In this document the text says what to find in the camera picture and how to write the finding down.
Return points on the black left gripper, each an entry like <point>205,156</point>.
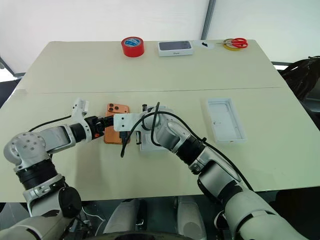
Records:
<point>93,126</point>

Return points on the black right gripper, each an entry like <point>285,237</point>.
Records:
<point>123,137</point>

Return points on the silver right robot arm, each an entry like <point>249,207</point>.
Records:
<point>220,175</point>

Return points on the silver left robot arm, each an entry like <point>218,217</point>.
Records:
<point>37,142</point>

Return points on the closed white phone box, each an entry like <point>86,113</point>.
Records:
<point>176,48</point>

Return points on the white phone box base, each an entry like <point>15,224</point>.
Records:
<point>226,120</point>

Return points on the orange smartphone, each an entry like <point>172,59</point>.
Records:
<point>117,110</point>

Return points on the red tape roll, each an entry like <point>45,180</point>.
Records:
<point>132,47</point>

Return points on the white rounded robot leg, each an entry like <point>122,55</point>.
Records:
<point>190,218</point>
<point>123,217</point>

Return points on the small black piece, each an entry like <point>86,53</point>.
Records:
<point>205,45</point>

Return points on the white round disc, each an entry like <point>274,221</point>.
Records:
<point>211,45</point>

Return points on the yellow tape roll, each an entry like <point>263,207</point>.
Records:
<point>231,47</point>

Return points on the grey vertical pole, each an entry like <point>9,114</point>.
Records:
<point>208,18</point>

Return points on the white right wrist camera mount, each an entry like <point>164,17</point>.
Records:
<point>125,122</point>

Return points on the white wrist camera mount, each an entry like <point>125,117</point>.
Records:
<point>79,107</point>
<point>125,122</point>

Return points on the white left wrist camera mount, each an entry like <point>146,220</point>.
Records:
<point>79,107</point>

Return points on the grey frame bar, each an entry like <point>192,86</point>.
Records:
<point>10,68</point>

